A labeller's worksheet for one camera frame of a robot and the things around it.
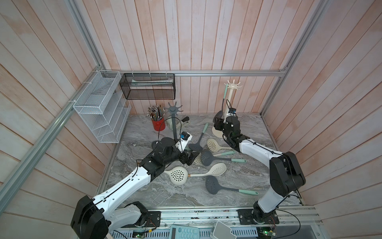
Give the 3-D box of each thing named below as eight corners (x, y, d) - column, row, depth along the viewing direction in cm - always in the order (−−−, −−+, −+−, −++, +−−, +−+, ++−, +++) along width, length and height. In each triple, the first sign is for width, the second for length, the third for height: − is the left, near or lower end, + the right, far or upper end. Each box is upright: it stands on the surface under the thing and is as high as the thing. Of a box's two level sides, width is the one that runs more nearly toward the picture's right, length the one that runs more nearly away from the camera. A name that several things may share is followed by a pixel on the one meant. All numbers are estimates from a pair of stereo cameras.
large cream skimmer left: (176, 188, 85) (175, 185, 81) (166, 174, 91) (165, 170, 87) (190, 178, 89) (190, 175, 85) (179, 165, 95) (179, 161, 90)
